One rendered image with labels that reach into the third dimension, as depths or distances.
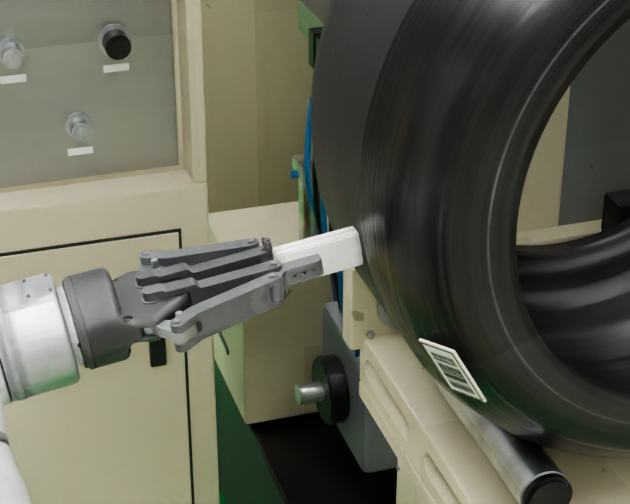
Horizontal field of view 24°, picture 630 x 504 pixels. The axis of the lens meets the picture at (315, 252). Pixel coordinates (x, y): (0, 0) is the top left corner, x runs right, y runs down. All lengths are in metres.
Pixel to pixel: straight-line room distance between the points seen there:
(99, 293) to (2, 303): 0.07
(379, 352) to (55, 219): 0.46
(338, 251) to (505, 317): 0.15
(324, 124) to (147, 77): 0.58
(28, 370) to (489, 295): 0.35
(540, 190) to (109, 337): 0.59
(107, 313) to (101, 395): 0.77
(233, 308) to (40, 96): 0.68
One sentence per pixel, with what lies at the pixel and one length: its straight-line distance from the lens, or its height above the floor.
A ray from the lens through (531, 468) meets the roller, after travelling 1.25.
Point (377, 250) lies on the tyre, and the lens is 1.12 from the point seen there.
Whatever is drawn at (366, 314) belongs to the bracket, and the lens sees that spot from 1.50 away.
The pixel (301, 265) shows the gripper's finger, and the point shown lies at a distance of 1.15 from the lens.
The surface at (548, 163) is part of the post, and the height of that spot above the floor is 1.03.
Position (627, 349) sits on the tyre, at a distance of 1.44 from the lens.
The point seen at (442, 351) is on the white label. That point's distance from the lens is 1.13.
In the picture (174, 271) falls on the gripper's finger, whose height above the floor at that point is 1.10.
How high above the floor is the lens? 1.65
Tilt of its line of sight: 28 degrees down
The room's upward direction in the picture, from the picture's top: straight up
